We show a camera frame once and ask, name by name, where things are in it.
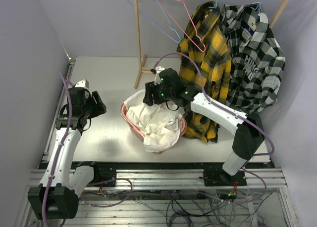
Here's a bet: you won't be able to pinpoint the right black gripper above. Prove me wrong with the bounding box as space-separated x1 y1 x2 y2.
143 80 174 106

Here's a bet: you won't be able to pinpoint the yellow plaid shirt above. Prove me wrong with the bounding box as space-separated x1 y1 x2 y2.
176 0 232 144

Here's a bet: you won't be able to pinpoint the pink hanger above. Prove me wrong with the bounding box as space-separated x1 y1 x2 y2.
158 0 207 52

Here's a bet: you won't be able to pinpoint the blue wire hanger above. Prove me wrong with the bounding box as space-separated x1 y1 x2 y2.
127 0 181 44

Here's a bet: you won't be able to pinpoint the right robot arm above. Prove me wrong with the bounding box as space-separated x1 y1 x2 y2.
143 67 264 185

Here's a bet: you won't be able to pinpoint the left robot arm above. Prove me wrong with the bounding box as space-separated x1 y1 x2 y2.
28 87 106 224

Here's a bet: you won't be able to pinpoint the black white checkered shirt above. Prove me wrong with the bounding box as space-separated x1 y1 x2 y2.
219 4 285 114

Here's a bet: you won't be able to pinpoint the blue hanger of checkered shirt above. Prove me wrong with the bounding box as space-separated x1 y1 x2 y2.
248 0 264 24

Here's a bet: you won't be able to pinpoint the wooden clothes rack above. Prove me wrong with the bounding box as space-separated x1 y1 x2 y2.
133 0 297 90

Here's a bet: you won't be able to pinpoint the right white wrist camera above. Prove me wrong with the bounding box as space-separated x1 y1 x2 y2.
151 66 165 85

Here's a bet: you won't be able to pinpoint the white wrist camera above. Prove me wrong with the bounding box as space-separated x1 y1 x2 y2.
151 66 165 85
74 79 89 89

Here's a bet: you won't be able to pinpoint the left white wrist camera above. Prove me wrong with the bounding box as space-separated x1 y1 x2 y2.
74 79 89 89

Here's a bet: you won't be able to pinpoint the aluminium frame base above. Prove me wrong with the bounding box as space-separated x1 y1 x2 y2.
14 56 298 227

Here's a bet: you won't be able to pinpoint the loose cables under table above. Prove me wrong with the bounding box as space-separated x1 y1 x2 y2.
81 177 270 227

